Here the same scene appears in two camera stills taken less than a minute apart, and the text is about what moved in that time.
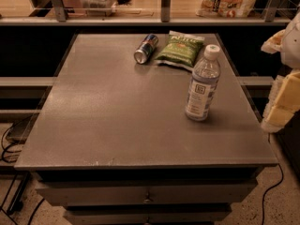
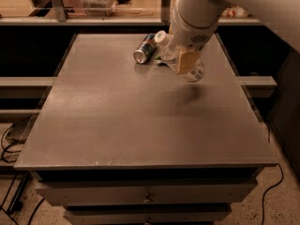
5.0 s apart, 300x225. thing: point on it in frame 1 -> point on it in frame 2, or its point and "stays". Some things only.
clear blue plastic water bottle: x=205 y=75 -> x=170 y=55
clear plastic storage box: x=99 y=1 stays
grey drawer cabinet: x=112 y=144 stays
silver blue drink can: x=145 y=49 stays
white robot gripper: x=292 y=46 -> x=189 y=33
